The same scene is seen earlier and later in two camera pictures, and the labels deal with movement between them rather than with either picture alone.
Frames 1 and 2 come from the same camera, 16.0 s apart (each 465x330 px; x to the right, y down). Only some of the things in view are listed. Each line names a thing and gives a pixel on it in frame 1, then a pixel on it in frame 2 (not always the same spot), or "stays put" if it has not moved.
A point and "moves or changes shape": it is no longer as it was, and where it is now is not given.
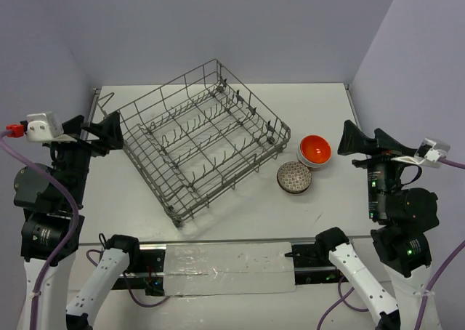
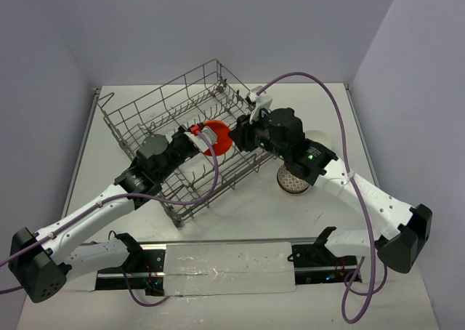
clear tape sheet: (213, 269) stays put
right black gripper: (353, 138) to (242, 133)
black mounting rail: (147, 268) stays put
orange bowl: (314, 150) moves or changes shape
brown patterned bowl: (293, 177) stays put
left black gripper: (78, 143) to (187, 141)
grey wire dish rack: (193, 139) stays put
